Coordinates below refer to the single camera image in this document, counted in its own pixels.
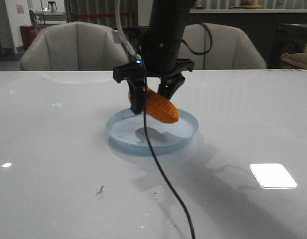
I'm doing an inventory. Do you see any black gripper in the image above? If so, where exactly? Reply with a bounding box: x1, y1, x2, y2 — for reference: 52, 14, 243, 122
113, 59, 194, 115

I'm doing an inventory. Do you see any orange toy corn cob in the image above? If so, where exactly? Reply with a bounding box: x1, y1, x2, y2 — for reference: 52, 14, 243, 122
128, 87, 180, 124

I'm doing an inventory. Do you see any light blue round plate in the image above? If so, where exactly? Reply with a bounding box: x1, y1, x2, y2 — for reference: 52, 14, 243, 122
106, 109, 199, 155

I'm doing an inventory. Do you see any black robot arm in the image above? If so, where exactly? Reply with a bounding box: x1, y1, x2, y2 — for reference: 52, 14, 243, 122
113, 0, 194, 115

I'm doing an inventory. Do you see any right beige leather chair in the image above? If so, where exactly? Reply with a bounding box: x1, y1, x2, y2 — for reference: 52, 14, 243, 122
178, 23, 267, 70

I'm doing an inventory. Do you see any beige leather chair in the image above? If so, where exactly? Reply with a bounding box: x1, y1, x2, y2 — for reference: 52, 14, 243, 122
178, 23, 267, 70
20, 21, 129, 71

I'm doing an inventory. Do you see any left beige leather chair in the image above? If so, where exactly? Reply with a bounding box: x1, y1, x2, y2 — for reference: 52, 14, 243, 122
20, 21, 129, 71

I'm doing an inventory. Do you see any fruit bowl on counter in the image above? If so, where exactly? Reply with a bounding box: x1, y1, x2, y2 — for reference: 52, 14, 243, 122
240, 0, 262, 9

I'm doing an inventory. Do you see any red bin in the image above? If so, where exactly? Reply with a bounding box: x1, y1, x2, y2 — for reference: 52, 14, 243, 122
19, 25, 40, 50

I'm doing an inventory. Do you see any dark counter with white top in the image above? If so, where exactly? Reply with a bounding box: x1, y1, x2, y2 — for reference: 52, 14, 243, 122
188, 9, 307, 69

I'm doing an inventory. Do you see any tan cushion at right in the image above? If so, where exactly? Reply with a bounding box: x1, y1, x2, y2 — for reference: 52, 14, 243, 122
280, 52, 307, 70

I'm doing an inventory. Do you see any white cable with connector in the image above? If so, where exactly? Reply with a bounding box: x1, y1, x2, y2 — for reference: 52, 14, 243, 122
111, 0, 141, 62

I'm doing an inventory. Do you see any black cable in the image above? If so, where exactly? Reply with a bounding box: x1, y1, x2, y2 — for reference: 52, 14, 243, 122
137, 23, 213, 239

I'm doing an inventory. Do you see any pink wall notice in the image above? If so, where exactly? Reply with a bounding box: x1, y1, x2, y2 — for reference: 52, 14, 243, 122
16, 4, 24, 14

